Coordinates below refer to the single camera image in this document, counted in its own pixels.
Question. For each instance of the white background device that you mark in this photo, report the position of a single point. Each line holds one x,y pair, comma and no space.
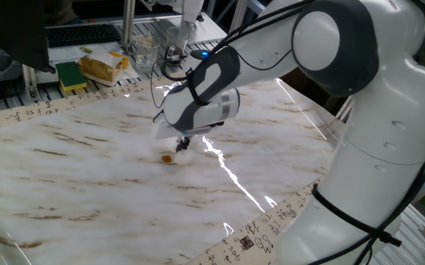
190,11

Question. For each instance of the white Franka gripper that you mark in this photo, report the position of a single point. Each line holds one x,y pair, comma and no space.
166,131

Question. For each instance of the slanted aluminium frame post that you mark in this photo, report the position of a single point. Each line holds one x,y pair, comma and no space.
344,110

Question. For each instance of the black hanging cloth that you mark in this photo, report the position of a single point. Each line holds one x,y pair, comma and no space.
9,29

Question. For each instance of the clear glass beaker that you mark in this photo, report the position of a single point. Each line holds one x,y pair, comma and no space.
146,53
177,38

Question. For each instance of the yellow packet with white tissue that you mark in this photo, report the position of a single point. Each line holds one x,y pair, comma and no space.
99,66

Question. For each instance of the glossy marble pattern sheet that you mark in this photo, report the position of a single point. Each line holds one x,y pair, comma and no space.
105,191

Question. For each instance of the black computer keyboard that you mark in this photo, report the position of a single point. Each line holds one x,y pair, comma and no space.
81,35

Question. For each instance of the green and yellow sponge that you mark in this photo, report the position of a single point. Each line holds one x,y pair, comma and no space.
70,75

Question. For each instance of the small orange object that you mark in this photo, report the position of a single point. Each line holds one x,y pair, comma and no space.
166,159

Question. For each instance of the upright aluminium profile post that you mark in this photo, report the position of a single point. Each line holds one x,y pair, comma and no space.
128,22

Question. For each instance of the beige calligraphy print cloth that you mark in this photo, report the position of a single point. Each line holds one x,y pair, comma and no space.
31,110

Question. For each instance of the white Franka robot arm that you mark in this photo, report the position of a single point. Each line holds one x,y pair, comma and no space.
381,129

